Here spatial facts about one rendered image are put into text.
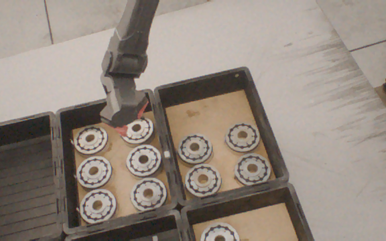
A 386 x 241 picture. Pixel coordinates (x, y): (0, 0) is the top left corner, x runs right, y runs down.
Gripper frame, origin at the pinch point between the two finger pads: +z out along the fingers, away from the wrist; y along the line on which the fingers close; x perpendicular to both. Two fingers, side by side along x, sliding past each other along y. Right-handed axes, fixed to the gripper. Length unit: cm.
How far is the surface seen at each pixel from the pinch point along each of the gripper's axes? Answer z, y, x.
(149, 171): 20.9, -1.2, -2.7
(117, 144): 23.7, 2.3, 12.1
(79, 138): 20.8, -2.5, 22.4
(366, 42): 104, 155, -28
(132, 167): 20.9, -2.5, 2.3
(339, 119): 36, 52, -41
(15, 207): 24.3, -28.9, 26.0
